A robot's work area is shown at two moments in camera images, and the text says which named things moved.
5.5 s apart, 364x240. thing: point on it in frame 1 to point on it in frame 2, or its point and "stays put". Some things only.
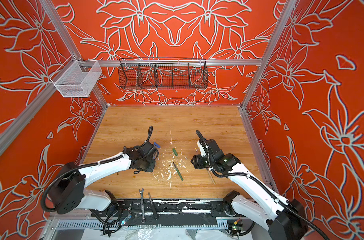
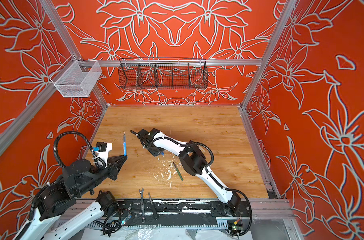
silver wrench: [143, 220] stays put
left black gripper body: [149, 164] to [101, 173]
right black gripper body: [205, 162] to [154, 151]
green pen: [178, 172] stays put
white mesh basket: [76, 78] stays put
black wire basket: [158, 74] stays put
